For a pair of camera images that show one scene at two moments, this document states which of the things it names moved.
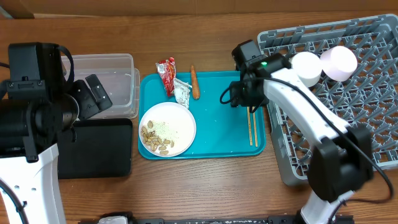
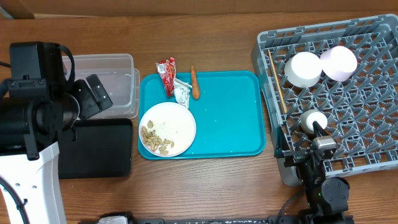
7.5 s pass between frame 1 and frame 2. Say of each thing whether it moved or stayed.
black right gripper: moved
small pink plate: stayed
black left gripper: stayed
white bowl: stayed
